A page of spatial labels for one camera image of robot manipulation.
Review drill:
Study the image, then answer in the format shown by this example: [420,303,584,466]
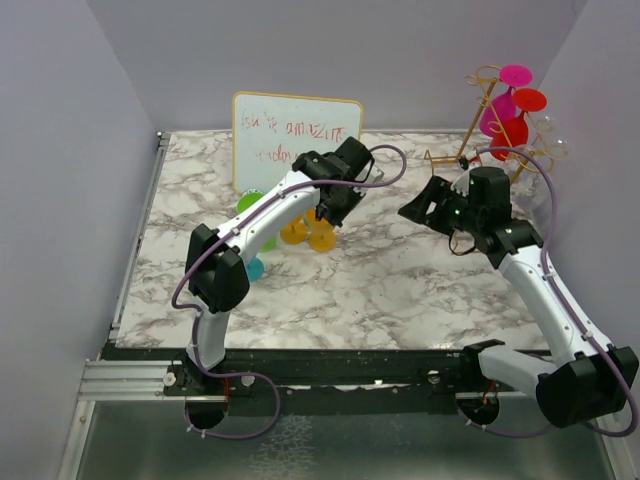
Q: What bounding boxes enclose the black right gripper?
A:
[398,175,484,236]

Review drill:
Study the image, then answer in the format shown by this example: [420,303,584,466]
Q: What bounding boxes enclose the yellow plastic wine glass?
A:
[305,209,336,253]

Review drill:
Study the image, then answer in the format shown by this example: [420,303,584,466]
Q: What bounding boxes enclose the orange plastic wine glass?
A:
[280,215,308,245]

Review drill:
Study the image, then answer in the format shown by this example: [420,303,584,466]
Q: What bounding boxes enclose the green plastic wine glass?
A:
[236,189,276,253]

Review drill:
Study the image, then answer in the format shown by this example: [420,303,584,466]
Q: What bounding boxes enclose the blue plastic wine glass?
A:
[246,257,265,282]

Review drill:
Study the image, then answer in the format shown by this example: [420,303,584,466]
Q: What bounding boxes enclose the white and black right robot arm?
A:
[398,167,639,428]

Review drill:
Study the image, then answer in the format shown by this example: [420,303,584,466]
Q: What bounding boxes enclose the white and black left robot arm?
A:
[171,137,373,395]

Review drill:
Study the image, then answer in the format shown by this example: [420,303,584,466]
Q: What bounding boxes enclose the red plastic wine glass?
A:
[490,88,547,147]

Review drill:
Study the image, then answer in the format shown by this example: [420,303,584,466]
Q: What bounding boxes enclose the pink plastic wine glass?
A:
[479,64,533,137]

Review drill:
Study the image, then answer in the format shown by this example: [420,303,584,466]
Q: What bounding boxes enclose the yellow framed whiteboard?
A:
[232,91,364,193]

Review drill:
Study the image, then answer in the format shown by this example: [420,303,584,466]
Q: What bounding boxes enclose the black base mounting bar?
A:
[163,349,503,416]

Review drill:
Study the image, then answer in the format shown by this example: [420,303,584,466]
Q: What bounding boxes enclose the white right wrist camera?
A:
[450,170,471,197]

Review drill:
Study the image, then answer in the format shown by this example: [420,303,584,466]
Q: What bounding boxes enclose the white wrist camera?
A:
[450,170,471,197]
[367,166,385,184]

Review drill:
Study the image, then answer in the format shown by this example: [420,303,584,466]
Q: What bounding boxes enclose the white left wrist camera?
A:
[367,166,385,184]

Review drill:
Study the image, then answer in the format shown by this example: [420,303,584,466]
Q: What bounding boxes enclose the gold wire wine glass rack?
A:
[424,64,567,212]

